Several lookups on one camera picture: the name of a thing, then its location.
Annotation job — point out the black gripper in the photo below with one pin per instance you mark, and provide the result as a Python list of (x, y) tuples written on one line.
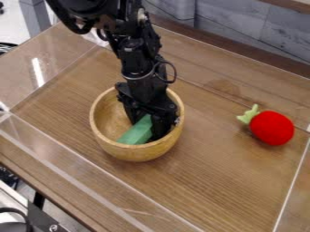
[(144, 96)]

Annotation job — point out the green rectangular stick block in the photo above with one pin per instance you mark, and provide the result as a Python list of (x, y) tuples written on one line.
[(140, 133)]

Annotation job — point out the brown wooden bowl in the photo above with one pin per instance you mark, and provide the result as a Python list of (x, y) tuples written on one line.
[(109, 124)]

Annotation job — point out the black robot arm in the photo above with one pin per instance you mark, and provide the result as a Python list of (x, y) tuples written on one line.
[(122, 24)]

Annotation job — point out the red plush strawberry toy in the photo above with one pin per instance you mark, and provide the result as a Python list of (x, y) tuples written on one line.
[(271, 126)]

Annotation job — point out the black table leg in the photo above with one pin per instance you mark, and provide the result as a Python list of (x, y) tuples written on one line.
[(40, 200)]

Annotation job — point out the clear acrylic tray enclosure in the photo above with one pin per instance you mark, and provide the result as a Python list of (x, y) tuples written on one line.
[(220, 182)]

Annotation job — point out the black metal bracket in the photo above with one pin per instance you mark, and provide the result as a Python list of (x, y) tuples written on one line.
[(44, 223)]

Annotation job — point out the grey post in background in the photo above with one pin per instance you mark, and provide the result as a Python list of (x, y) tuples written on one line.
[(36, 16)]

